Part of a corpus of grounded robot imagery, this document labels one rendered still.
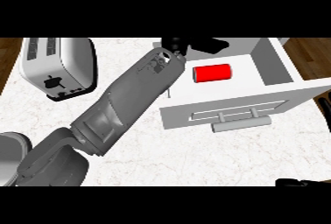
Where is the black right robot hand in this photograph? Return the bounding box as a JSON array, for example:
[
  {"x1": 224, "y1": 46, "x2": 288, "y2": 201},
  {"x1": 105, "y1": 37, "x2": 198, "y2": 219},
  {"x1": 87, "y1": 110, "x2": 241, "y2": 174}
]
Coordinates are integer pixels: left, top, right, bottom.
[{"x1": 273, "y1": 178, "x2": 331, "y2": 187}]

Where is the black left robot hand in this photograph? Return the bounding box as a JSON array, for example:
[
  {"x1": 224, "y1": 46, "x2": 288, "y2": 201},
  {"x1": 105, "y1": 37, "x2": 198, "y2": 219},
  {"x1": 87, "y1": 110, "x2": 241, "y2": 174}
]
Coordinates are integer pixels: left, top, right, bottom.
[{"x1": 159, "y1": 38, "x2": 230, "y2": 57}]

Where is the red can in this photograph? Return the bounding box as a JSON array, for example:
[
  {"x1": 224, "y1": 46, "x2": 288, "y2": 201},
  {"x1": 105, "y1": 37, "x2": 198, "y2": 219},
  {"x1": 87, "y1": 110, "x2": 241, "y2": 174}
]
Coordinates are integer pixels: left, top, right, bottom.
[{"x1": 190, "y1": 63, "x2": 233, "y2": 84}]

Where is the white open drawer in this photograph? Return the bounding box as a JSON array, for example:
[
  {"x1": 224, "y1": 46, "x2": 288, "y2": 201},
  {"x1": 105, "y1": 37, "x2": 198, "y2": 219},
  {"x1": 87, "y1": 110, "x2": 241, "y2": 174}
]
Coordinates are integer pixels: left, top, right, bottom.
[{"x1": 150, "y1": 38, "x2": 331, "y2": 102}]

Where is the dark curved object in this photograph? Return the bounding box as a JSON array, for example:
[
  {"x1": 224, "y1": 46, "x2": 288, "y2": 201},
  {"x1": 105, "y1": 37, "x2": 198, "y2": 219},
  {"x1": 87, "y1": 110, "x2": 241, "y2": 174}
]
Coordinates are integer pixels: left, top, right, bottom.
[{"x1": 313, "y1": 92, "x2": 331, "y2": 133}]

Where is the silver toaster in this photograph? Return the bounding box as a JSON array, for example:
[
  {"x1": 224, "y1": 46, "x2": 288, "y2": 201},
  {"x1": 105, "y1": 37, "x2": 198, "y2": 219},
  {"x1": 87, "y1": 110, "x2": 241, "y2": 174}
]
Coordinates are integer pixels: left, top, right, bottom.
[{"x1": 19, "y1": 38, "x2": 99, "y2": 102}]

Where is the pale grey rounded object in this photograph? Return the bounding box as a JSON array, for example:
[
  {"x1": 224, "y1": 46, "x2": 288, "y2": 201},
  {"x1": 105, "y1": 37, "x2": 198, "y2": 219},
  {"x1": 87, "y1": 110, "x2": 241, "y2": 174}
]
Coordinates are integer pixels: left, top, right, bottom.
[{"x1": 0, "y1": 131, "x2": 34, "y2": 187}]

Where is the white drawer front with handle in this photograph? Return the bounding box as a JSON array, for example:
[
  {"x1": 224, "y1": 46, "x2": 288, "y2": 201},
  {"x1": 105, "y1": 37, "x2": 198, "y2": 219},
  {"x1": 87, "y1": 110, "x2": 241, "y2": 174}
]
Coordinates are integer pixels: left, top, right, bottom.
[{"x1": 158, "y1": 78, "x2": 331, "y2": 134}]

